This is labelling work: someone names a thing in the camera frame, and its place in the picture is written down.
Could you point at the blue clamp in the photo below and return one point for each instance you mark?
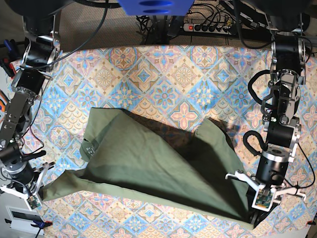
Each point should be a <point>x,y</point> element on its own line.
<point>41,225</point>

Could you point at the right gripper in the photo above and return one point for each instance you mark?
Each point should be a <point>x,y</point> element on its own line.
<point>21,176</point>

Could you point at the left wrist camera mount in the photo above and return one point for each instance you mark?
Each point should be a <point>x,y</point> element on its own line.
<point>265,195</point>

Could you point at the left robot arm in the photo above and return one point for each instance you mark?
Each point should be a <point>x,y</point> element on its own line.
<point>277,90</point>

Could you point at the patterned tile tablecloth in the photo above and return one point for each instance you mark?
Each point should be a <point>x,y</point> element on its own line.
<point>171,90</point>

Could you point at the blue box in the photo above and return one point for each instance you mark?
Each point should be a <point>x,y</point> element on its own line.
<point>156,7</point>

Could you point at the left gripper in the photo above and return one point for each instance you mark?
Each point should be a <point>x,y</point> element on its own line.
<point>271,170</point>

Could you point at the olive green t-shirt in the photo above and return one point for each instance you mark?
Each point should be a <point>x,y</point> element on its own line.
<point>128,159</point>

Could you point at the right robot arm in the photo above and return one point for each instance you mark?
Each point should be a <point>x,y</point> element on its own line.
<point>43,47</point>

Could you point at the white power strip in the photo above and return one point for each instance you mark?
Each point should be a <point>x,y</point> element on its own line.
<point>212,29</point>

